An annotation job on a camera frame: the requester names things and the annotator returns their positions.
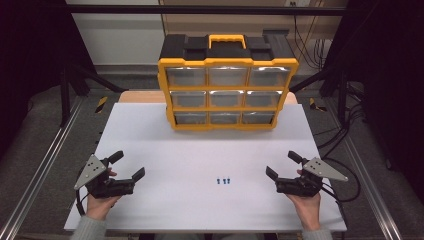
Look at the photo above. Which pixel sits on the yellow tool right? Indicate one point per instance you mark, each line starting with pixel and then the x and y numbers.
pixel 313 105

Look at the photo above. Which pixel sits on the black horizontal frame bar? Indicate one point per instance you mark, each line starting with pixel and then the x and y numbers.
pixel 200 9

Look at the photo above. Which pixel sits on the person's left hand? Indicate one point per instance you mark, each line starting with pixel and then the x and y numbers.
pixel 100 206

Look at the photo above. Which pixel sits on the yellow tool left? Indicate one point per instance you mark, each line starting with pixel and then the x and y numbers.
pixel 101 104

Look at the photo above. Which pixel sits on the wooden table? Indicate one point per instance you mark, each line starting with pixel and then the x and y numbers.
pixel 140 96

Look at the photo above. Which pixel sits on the yellow tool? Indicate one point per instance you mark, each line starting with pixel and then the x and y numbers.
pixel 313 105
pixel 101 104

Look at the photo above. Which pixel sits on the person's right hand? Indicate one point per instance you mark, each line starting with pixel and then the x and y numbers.
pixel 308 210

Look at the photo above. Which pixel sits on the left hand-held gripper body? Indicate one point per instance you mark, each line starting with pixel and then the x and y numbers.
pixel 91 171

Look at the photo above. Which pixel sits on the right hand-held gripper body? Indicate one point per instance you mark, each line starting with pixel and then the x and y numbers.
pixel 300 186

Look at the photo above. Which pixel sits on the clear plastic drawer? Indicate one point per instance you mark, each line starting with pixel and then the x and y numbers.
pixel 269 77

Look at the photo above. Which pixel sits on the dark curtain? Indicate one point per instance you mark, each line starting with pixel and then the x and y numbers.
pixel 393 66
pixel 30 50

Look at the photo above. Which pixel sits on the aluminium floor rail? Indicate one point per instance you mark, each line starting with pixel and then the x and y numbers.
pixel 45 163
pixel 366 180

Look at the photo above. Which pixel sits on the group of clear drawers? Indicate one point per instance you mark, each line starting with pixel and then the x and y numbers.
pixel 186 77

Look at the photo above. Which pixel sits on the yellow black drawer cabinet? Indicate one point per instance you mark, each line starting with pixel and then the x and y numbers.
pixel 195 46

